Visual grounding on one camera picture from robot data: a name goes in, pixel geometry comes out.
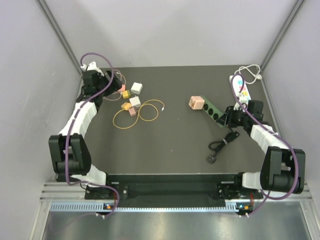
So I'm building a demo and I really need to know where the white charger cable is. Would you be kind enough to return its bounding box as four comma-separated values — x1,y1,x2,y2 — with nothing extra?
234,64,263,85

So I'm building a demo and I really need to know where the white square charger plug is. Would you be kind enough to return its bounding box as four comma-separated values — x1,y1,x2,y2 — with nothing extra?
129,96,142,108

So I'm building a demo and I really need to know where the yellow charger plug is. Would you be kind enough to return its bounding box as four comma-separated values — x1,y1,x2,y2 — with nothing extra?
122,90,132,99

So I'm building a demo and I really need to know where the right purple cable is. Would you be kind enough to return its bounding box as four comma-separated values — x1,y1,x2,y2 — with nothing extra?
230,74,300,216

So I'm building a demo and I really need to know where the grey slotted cable duct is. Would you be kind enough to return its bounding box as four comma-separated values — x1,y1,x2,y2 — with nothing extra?
50,202,250,213

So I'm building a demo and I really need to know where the brown pink small charger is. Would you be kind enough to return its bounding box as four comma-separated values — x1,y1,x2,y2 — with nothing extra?
128,107,138,117

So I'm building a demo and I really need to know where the orange small charger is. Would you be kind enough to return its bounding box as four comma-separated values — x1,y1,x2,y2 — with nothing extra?
121,102,132,111

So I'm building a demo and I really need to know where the green power strip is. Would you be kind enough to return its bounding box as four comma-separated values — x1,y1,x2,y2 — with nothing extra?
200,95,226,128

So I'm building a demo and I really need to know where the white power strip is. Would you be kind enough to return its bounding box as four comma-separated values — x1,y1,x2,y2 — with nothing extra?
229,74,251,101

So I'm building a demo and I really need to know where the pink giraffe cube charger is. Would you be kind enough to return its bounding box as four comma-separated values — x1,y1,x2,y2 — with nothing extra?
188,96,205,110

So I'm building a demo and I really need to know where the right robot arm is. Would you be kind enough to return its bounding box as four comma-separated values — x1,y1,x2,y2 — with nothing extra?
213,100,306,200

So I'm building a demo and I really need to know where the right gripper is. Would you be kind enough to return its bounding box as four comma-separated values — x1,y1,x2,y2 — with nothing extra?
217,105,250,128

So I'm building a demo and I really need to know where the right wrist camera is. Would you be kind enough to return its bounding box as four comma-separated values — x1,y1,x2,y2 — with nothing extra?
233,93,251,110

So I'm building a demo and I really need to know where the black power cord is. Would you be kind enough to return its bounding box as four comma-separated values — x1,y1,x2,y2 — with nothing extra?
206,130,240,165

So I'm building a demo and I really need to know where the pink charger plug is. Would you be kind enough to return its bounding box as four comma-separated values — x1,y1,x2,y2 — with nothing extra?
119,84,126,92

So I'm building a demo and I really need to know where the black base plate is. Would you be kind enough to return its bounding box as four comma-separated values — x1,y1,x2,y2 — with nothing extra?
84,173,263,215

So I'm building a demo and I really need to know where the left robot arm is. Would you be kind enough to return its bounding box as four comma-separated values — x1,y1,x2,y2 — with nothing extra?
48,69,123,199

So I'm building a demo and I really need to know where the pink charger cable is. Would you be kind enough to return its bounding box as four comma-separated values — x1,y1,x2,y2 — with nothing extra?
102,71,127,102

